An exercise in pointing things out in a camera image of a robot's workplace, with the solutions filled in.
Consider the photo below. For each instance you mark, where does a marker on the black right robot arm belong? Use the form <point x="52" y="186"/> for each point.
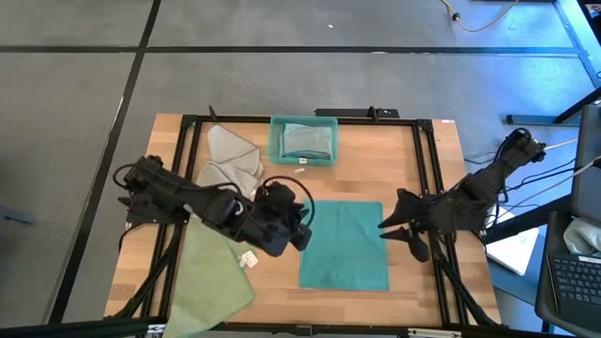
<point x="483" y="185"/>

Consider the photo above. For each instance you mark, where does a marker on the black mounting bar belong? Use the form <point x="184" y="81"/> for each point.
<point x="347" y="112"/>

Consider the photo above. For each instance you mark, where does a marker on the teal mesh basket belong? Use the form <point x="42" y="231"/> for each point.
<point x="275" y="155"/>

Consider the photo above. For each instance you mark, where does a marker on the crumpled white cloth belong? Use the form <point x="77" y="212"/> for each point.
<point x="582" y="237"/>

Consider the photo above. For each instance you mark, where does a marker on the light green microfiber towel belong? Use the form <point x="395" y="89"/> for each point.
<point x="206" y="291"/>

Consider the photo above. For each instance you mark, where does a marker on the black aluminium table frame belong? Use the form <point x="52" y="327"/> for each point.
<point x="190" y="121"/>

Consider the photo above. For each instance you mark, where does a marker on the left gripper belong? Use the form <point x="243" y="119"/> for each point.
<point x="277" y="220"/>

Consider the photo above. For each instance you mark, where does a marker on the teal microfiber towel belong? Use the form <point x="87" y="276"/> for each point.
<point x="343" y="249"/>

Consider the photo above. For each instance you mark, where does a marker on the silver metal bracket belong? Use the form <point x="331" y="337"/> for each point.
<point x="434" y="333"/>

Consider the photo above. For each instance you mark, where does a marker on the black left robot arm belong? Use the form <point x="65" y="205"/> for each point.
<point x="178" y="192"/>

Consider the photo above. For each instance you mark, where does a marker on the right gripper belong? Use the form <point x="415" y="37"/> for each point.
<point x="432" y="213"/>

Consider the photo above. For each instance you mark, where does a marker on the dark laptop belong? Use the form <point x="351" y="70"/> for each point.
<point x="577" y="286"/>

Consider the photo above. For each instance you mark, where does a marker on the metal desk frame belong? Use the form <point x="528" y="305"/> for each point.
<point x="540" y="119"/>

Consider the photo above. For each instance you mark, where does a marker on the light blue microfiber towel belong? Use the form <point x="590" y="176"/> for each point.
<point x="305" y="141"/>

